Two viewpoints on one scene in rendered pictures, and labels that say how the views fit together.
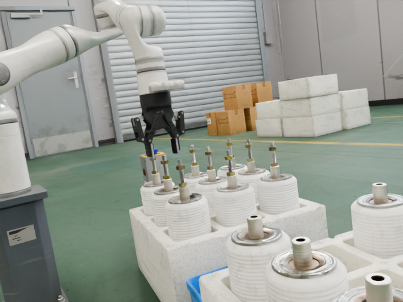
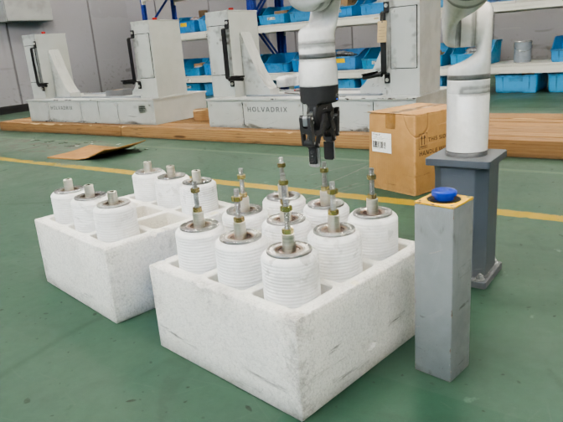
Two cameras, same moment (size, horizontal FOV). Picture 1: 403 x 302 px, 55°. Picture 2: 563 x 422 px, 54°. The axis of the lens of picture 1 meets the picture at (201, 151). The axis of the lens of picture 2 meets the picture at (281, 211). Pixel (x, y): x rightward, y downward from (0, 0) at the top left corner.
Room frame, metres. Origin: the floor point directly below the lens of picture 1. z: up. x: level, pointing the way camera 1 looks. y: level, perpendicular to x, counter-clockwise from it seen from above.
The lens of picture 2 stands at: (1.91, -0.44, 0.58)
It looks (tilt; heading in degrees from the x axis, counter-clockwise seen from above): 17 degrees down; 156
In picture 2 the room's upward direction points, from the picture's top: 4 degrees counter-clockwise
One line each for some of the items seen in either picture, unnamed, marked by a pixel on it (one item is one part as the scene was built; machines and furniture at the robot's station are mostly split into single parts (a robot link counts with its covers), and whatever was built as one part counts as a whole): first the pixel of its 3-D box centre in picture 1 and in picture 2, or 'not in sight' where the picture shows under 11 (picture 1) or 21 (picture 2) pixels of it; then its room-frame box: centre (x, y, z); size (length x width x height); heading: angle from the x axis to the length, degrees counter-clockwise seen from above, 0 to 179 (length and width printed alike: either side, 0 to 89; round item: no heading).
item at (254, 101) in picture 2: not in sight; (320, 62); (-1.17, 1.27, 0.45); 1.45 x 0.57 x 0.74; 30
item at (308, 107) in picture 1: (309, 106); not in sight; (3.73, -1.10, 0.27); 0.39 x 0.39 x 0.18; 31
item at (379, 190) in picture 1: (379, 193); (112, 198); (0.62, -0.29, 0.26); 0.02 x 0.02 x 0.03
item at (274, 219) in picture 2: (212, 180); (286, 219); (0.98, -0.02, 0.25); 0.08 x 0.08 x 0.01
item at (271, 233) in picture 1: (256, 235); (197, 181); (0.55, -0.06, 0.25); 0.08 x 0.08 x 0.01
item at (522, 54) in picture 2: not in sight; (523, 51); (-1.91, 3.77, 0.35); 0.16 x 0.15 x 0.19; 30
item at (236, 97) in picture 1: (237, 97); not in sight; (4.99, -0.56, 0.45); 0.30 x 0.24 x 0.30; 31
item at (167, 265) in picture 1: (220, 239); (291, 295); (0.98, -0.02, 0.09); 0.39 x 0.39 x 0.18; 21
